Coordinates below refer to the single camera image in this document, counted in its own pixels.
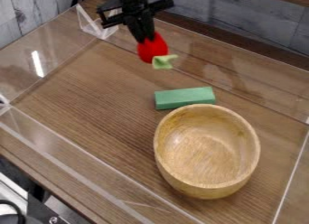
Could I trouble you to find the red plush fruit green stem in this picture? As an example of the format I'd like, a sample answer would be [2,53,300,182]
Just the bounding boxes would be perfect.
[137,31,180,70]

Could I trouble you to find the clear acrylic corner bracket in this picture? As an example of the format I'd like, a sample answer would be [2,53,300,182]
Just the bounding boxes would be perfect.
[77,4,118,40]

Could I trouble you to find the wooden bowl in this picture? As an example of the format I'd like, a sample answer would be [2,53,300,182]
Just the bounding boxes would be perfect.
[154,104,261,200]

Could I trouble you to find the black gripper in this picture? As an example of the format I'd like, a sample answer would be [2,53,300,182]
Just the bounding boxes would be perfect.
[97,0,175,43]

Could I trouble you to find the green rectangular block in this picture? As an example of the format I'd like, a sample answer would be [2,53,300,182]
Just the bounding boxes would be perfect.
[154,87,217,110]

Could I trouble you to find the clear acrylic tray enclosure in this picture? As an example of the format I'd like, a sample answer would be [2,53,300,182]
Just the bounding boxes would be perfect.
[0,11,309,224]

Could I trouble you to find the black equipment under table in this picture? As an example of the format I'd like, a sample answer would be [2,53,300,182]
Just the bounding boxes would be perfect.
[0,191,70,224]

